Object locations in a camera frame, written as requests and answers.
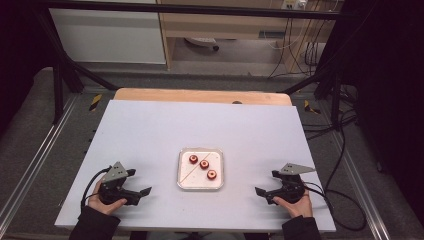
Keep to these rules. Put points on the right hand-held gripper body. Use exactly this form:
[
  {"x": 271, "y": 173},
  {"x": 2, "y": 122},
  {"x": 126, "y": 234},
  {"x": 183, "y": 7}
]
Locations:
[{"x": 290, "y": 188}]

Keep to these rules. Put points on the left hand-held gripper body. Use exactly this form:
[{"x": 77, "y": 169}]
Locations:
[{"x": 113, "y": 191}]

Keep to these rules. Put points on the thin wooden skewer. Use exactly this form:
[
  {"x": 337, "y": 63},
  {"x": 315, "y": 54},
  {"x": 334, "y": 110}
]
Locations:
[{"x": 186, "y": 176}]

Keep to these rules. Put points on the white square tray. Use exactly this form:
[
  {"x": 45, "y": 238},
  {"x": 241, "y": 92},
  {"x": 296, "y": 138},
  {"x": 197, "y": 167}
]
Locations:
[{"x": 188, "y": 178}]

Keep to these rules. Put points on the red candied fruit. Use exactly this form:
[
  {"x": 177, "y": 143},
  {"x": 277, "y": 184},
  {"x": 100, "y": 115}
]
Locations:
[
  {"x": 193, "y": 159},
  {"x": 204, "y": 164},
  {"x": 211, "y": 174}
]

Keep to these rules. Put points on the person's left hand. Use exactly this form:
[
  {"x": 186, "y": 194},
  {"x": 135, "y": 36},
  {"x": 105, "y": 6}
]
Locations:
[{"x": 103, "y": 206}]

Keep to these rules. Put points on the person's right hand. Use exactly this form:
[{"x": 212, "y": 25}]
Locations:
[{"x": 298, "y": 209}]

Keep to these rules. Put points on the yellow black floor tape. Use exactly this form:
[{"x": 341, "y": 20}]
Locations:
[{"x": 310, "y": 107}]

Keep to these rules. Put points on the black metal stand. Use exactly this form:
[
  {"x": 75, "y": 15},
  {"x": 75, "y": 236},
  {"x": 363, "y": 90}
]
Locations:
[
  {"x": 58, "y": 90},
  {"x": 335, "y": 96}
]

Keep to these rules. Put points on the wooden table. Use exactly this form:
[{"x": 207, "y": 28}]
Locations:
[{"x": 200, "y": 96}]

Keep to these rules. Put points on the white cabinet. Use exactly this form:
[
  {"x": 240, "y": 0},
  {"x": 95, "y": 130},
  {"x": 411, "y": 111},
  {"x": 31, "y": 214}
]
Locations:
[{"x": 110, "y": 36}]

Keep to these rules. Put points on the office chair base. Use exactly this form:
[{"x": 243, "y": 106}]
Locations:
[{"x": 203, "y": 41}]

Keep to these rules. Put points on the light wooden desk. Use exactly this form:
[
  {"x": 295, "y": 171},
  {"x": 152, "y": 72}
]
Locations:
[{"x": 230, "y": 25}]

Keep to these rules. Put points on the white power strip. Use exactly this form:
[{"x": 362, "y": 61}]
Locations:
[{"x": 293, "y": 4}]

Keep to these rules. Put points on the aluminium floor rail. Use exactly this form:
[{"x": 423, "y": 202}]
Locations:
[
  {"x": 36, "y": 156},
  {"x": 358, "y": 176}
]

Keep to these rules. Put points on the black metal frame bar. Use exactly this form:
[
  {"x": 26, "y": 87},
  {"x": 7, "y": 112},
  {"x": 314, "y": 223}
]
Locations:
[{"x": 200, "y": 9}]

